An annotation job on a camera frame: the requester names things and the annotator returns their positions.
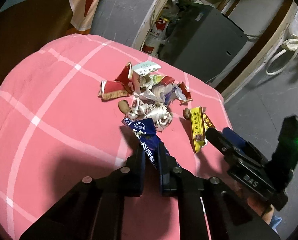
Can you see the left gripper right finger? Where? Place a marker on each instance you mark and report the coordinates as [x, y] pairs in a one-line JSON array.
[[167, 172]]

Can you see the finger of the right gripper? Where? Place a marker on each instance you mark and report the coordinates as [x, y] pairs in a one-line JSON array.
[[222, 144], [234, 138]]

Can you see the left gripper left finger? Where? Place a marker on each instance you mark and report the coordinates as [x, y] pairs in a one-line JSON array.
[[135, 177]]

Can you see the yellow snack wrapper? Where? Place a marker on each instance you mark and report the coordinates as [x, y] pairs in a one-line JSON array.
[[200, 123]]

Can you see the blue snack wrapper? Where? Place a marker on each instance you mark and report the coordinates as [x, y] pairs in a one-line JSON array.
[[151, 144]]

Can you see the brown nut shell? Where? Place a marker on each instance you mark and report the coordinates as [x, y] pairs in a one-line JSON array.
[[186, 114]]

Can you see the white red wrapper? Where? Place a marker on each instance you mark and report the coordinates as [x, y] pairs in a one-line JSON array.
[[158, 112]]

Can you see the white green paper box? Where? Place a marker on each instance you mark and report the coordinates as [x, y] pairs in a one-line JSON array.
[[145, 68]]

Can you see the blue sleeve forearm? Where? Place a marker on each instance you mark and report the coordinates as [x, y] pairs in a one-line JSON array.
[[275, 221]]

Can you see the person's right hand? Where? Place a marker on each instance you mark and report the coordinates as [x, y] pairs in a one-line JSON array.
[[261, 208]]

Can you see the red torn wrapper piece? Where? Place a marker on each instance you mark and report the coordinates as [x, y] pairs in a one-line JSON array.
[[185, 92]]

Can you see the brown peanut shell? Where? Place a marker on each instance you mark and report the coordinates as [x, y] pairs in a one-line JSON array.
[[124, 107]]

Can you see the white purple crumpled bag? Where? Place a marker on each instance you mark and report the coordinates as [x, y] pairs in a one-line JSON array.
[[163, 94]]

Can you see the red torn carton piece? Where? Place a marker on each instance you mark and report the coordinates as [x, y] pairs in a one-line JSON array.
[[127, 83]]

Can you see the pink checked tablecloth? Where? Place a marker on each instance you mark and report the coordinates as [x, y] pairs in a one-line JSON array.
[[55, 130]]

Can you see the grey refrigerator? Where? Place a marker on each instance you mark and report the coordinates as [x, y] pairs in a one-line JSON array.
[[203, 42]]

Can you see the white cloth on hook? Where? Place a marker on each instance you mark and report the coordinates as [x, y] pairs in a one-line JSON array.
[[290, 45]]

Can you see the red white bottle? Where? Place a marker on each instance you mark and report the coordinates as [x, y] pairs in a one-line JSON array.
[[155, 36]]

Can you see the wooden door frame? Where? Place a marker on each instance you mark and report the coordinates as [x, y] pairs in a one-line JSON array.
[[148, 22]]

